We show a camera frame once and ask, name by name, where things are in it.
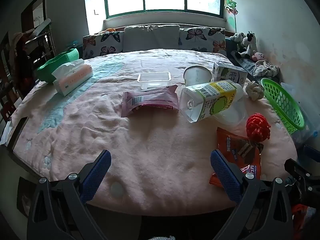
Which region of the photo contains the white paper cup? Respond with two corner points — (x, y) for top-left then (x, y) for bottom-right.
(183, 65), (213, 88)

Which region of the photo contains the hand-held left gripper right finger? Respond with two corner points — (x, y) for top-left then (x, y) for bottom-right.
(210, 149), (293, 240)

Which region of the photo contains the pink fleece blanket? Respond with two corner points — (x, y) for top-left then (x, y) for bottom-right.
(11, 49), (299, 217)

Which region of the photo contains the black white cow plush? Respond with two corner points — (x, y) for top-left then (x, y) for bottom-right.
(235, 31), (258, 57)

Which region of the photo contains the pink snack packet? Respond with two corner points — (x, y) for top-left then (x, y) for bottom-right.
(121, 84), (180, 118)

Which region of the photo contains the red mesh ball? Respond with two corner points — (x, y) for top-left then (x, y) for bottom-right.
(246, 113), (271, 140)

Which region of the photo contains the pink plush toy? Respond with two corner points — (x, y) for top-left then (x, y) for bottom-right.
(251, 51), (266, 62)

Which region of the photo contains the clear round plastic container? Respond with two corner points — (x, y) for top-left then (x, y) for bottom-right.
(215, 97), (247, 127)

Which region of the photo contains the green-white milk carton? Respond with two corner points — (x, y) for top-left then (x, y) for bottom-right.
(179, 79), (244, 124)

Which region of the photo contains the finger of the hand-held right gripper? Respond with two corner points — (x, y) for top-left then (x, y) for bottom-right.
(284, 158), (315, 182)
(303, 144), (320, 159)

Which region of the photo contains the dark red hanging cloth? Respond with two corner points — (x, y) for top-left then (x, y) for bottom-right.
(12, 31), (38, 93)

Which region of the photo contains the green pinwheel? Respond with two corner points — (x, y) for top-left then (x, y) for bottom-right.
(224, 0), (239, 15)

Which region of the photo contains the clear rectangular plastic container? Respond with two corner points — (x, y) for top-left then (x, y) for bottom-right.
(137, 71), (172, 90)

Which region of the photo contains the white pillow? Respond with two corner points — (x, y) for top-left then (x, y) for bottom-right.
(122, 24), (181, 53)

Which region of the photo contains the grey patterned cushion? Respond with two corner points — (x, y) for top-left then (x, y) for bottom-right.
(231, 50), (260, 78)

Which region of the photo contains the white milk carton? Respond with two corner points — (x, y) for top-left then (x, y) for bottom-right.
(212, 62), (248, 84)

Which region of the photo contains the metal rack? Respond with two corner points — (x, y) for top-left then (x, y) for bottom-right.
(25, 19), (57, 63)

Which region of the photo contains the clear plastic storage box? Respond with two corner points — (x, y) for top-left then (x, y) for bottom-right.
(280, 82), (318, 145)

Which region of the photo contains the green plastic bin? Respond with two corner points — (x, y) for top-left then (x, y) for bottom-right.
(35, 48), (79, 83)

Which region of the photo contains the grey plush toy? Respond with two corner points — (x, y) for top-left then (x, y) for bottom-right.
(230, 32), (247, 49)

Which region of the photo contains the green plastic basket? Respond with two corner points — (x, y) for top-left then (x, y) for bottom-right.
(260, 78), (305, 135)

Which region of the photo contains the pink tissue box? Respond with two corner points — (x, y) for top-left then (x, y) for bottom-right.
(52, 58), (94, 97)

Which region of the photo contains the orange snack packet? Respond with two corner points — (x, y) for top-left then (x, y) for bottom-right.
(209, 127), (265, 188)

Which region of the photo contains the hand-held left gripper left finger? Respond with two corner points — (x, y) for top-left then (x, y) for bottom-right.
(27, 149), (112, 240)

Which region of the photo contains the patterned crumpled cloth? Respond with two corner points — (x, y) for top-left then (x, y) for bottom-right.
(252, 59), (280, 78)

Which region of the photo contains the butterfly print pillow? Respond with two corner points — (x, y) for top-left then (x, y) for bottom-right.
(82, 31), (125, 60)
(179, 27), (227, 55)

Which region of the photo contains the white paper ball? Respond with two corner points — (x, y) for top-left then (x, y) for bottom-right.
(244, 82), (265, 101)

